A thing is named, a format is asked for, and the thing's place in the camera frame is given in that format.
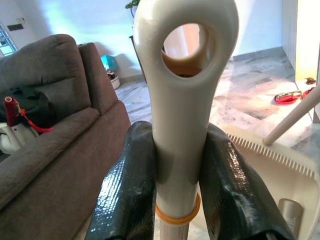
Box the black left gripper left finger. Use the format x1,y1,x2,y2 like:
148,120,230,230
84,120,160,240

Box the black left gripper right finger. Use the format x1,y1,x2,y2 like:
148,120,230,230
199,123,297,240

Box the white broom handle with hole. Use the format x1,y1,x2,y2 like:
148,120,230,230
131,0,240,240

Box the white dustpan with comb teeth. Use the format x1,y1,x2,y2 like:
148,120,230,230
224,84,320,240

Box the orange rubber band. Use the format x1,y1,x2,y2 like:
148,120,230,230
154,192,202,225

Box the silver cylindrical can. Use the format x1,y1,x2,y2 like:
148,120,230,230
277,198,305,235

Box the brown fabric sofa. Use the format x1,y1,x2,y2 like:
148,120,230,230
0,34,132,240

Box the white round basket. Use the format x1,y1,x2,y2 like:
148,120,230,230
106,70,121,90

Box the red slipper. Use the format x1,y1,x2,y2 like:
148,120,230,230
273,91,302,103
301,87,316,100

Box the teal box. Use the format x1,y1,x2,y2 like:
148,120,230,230
100,54,118,72

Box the black bag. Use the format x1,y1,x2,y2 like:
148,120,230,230
0,86,55,123

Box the red roll with tassel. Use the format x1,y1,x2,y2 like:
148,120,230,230
3,96,55,133

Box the green potted plant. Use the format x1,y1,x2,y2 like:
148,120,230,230
124,0,141,18

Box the glass block window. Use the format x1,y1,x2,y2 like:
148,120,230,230
0,23,18,58

